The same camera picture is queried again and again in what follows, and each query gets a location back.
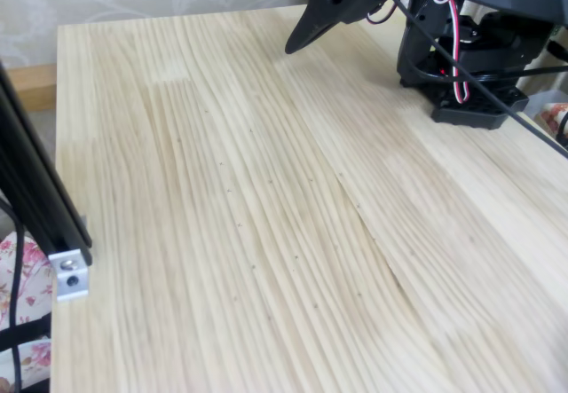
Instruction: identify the floral fabric cushion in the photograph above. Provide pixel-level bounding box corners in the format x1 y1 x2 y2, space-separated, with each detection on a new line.
534 102 568 145
0 232 53 393

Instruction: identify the black camera cable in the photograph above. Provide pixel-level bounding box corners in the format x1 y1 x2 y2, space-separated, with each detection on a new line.
376 0 568 159

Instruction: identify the wooden baseboard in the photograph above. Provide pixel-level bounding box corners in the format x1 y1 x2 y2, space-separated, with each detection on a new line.
6 64 59 111

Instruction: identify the black fabric strap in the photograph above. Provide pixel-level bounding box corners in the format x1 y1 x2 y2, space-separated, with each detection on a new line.
0 313 52 350

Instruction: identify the thin black cable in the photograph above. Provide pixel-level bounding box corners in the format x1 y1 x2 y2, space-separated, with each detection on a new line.
0 197 24 393

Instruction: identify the black aluminium mast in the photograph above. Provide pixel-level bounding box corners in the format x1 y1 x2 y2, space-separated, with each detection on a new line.
0 58 94 266

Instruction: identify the aluminium corner bracket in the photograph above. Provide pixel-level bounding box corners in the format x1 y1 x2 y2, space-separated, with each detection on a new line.
48 250 91 304

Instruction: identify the black power cable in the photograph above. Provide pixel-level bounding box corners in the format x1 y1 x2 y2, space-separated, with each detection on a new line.
483 65 568 78

